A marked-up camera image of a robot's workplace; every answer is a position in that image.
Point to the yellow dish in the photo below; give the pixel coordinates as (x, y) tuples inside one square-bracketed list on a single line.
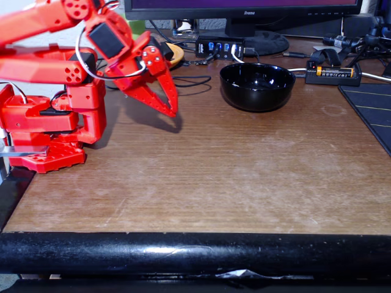
[(178, 56)]

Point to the green cup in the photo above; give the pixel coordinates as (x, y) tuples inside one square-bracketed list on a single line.
[(139, 29)]

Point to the clear plastic holder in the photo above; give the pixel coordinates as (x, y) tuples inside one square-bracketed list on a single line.
[(184, 27)]

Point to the black usb hub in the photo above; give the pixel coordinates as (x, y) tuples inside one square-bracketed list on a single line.
[(220, 47)]

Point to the black bowl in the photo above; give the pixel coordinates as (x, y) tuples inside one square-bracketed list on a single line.
[(258, 88)]

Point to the black computer monitor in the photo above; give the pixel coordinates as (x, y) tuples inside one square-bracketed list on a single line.
[(244, 12)]

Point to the metal clamp bar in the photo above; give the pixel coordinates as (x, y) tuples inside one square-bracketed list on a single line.
[(24, 151)]

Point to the black table edge bar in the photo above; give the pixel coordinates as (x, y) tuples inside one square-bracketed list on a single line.
[(195, 253)]

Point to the black battery charger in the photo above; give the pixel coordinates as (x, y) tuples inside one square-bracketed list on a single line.
[(333, 80)]

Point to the yellow and black battery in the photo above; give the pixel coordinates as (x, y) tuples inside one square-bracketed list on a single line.
[(334, 71)]

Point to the black flashlight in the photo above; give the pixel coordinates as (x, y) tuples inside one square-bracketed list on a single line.
[(342, 41)]

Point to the black tripod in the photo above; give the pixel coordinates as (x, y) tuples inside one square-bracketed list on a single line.
[(371, 39)]

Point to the black mat with yellow lines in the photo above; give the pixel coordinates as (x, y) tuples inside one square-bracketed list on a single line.
[(372, 110)]

